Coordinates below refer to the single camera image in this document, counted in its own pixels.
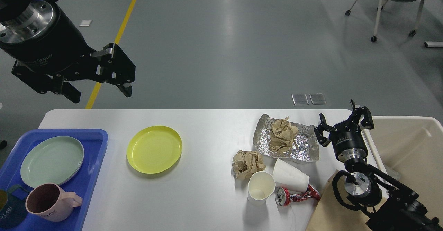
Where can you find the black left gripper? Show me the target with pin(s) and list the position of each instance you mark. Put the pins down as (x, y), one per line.
(50, 52)

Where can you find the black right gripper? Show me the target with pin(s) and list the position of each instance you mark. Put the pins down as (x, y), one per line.
(346, 138)

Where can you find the yellow plastic plate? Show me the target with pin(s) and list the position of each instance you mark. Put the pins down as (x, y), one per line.
(154, 149)

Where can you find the pink mug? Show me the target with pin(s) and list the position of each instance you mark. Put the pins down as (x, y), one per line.
(49, 201)

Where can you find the dark teal mug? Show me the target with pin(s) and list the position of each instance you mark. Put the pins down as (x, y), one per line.
(12, 209)

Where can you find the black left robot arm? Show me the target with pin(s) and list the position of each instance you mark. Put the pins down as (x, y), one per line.
(50, 51)

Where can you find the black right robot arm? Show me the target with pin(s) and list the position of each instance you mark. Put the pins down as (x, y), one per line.
(389, 204)

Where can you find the crumpled aluminium foil sheet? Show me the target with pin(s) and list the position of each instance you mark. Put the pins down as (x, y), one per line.
(304, 147)

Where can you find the right metal floor plate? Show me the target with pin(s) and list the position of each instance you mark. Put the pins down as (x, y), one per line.
(318, 99)

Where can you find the metal floor plate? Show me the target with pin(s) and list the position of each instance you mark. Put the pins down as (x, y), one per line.
(300, 99)
(318, 99)

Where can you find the left metal floor plate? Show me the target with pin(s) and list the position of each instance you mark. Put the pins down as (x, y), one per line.
(300, 99)

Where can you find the white floor marker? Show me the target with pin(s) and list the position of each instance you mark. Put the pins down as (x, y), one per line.
(85, 23)

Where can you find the crumpled brown paper on foil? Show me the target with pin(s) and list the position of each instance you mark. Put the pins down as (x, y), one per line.
(282, 134)

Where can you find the beige plastic bin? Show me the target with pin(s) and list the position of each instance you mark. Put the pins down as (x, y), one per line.
(411, 150)

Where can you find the tipped white paper cup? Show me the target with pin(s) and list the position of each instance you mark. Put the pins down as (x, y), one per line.
(289, 177)

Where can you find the brown paper bag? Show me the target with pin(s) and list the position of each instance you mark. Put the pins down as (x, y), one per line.
(329, 215)

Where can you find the pale green plate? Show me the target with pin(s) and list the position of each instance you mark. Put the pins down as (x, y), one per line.
(55, 160)

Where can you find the crushed red soda can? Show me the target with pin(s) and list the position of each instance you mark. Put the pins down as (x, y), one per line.
(283, 197)

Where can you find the upright white paper cup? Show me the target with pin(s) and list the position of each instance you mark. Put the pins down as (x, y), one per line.
(260, 186)

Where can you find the crumpled brown paper ball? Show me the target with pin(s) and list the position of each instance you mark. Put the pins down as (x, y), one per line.
(247, 163)

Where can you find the white bar on floor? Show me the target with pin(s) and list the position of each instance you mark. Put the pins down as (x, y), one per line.
(433, 44)

